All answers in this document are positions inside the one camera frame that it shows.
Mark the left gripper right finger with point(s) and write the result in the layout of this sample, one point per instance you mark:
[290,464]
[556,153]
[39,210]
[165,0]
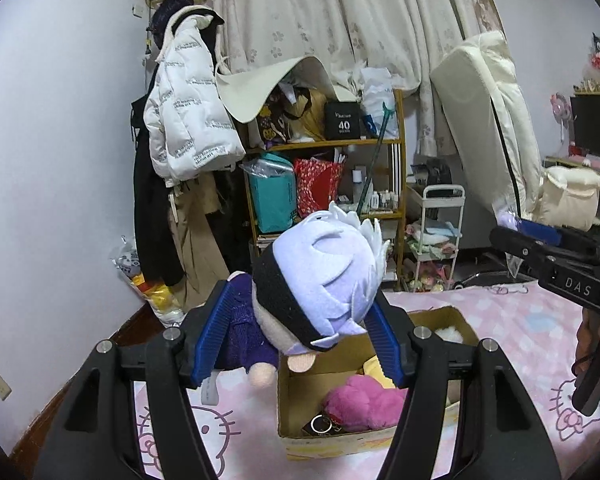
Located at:
[500,434]

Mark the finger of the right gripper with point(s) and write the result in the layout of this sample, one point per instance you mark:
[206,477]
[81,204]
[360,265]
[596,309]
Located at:
[540,229]
[575,244]

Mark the pink bear plush toy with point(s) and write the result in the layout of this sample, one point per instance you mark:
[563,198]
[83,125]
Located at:
[362,404]

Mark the yellow round plush toy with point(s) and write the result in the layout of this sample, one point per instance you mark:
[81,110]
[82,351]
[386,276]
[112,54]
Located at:
[372,368]

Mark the purple hair doll plush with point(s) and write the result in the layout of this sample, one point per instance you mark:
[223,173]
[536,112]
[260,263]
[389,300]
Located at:
[309,289]

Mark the white fluffy pompom toy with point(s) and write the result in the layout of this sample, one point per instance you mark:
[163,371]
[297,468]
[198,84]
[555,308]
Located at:
[450,334]

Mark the right hand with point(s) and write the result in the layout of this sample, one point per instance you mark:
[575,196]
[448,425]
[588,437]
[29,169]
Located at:
[587,339]

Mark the yellow bags on floor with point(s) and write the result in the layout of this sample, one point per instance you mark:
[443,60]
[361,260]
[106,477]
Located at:
[160,299]

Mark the cream reclining chair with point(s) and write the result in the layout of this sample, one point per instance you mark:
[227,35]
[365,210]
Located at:
[492,130]

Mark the black coat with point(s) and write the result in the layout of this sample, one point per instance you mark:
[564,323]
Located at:
[155,245]

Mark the cardboard box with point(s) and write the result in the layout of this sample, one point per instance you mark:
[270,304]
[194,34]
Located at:
[304,428]

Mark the red gift bag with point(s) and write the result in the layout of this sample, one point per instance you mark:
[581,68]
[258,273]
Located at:
[317,184]

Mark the black box with 40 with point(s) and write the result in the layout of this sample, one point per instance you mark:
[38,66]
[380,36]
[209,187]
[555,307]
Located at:
[342,121]

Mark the wooden shelf unit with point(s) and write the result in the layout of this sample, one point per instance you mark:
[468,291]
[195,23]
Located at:
[387,185]

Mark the floral curtain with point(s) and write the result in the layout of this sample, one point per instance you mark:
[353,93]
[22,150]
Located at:
[408,38]

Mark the beige coat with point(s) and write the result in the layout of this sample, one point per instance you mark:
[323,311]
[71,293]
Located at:
[199,253]

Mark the teal bag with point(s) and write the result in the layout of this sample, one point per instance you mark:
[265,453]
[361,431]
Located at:
[273,189]

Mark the cream floppy hat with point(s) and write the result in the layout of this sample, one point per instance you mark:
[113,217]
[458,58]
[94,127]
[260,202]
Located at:
[243,94]

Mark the white puffer jacket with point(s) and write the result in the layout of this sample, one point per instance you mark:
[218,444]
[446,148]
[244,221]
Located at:
[190,131]

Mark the white wire cart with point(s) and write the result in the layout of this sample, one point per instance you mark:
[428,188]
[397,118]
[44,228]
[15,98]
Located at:
[433,238]

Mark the wall socket upper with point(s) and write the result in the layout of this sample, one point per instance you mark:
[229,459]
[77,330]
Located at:
[5,389]

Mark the green broom handle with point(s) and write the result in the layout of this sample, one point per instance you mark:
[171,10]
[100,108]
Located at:
[388,112]

